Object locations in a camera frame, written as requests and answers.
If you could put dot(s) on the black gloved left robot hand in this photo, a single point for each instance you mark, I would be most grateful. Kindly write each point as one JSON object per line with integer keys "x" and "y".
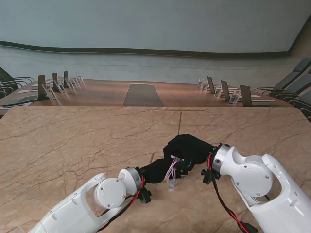
{"x": 158, "y": 172}

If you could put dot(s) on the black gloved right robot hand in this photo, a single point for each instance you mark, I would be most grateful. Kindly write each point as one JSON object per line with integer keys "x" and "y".
{"x": 192, "y": 150}

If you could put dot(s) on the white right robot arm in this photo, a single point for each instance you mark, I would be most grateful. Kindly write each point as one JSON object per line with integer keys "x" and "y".
{"x": 262, "y": 177}

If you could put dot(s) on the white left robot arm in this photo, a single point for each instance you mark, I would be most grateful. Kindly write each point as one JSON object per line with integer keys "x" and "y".
{"x": 85, "y": 206}

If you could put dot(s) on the clear acrylic name stand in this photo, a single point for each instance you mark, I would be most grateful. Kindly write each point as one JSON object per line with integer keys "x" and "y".
{"x": 200, "y": 83}
{"x": 50, "y": 92}
{"x": 205, "y": 87}
{"x": 75, "y": 81}
{"x": 81, "y": 79}
{"x": 218, "y": 92}
{"x": 70, "y": 84}
{"x": 60, "y": 88}
{"x": 234, "y": 98}

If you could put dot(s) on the dark upright desk monitor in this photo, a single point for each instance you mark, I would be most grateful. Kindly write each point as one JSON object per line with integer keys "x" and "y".
{"x": 225, "y": 91}
{"x": 41, "y": 87}
{"x": 65, "y": 78}
{"x": 246, "y": 95}
{"x": 211, "y": 85}
{"x": 55, "y": 82}

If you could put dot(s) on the brown wooden conference table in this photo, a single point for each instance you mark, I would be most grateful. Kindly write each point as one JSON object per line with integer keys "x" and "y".
{"x": 102, "y": 92}

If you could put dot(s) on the grey office chair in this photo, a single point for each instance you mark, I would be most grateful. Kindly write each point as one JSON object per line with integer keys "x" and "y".
{"x": 305, "y": 99}
{"x": 3, "y": 92}
{"x": 296, "y": 82}
{"x": 3, "y": 76}
{"x": 301, "y": 64}

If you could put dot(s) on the white paper sheet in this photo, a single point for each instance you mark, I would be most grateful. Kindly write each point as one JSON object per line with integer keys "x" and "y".
{"x": 26, "y": 91}

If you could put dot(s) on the grey desk pad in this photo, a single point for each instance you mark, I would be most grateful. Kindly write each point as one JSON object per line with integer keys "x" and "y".
{"x": 22, "y": 99}

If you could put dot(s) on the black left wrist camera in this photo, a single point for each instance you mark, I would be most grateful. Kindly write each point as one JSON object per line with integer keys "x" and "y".
{"x": 145, "y": 197}

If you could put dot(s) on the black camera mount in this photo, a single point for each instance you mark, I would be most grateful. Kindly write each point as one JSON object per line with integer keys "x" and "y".
{"x": 208, "y": 176}

